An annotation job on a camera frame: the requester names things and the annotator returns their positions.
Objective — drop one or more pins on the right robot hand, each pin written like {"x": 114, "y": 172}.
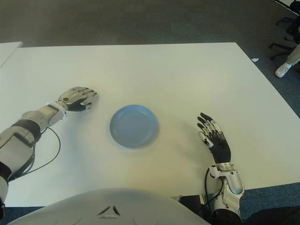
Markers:
{"x": 221, "y": 147}

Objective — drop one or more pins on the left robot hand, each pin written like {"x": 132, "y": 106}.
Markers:
{"x": 72, "y": 96}

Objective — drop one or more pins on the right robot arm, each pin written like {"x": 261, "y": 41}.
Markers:
{"x": 232, "y": 182}

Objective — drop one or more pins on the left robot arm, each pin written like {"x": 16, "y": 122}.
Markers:
{"x": 42, "y": 114}

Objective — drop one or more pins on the blue round plate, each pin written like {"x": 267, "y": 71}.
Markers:
{"x": 134, "y": 126}

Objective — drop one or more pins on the white neighbouring table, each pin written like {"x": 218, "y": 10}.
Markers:
{"x": 7, "y": 51}

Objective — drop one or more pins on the small white paper scrap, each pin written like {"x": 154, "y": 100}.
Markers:
{"x": 255, "y": 59}

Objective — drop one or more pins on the white shoe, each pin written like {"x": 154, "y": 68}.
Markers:
{"x": 282, "y": 70}

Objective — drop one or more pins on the grey robot torso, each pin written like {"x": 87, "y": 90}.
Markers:
{"x": 112, "y": 204}

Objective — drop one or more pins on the beige trouser leg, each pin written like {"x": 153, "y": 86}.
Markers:
{"x": 294, "y": 56}

